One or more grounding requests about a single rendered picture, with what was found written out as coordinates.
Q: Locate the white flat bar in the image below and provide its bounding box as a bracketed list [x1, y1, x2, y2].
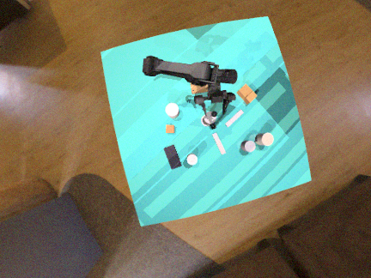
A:
[225, 109, 244, 127]
[212, 133, 225, 154]

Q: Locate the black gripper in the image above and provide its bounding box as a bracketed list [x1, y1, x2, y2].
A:
[194, 82, 236, 116]

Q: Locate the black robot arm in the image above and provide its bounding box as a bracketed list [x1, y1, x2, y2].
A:
[143, 55, 238, 104]

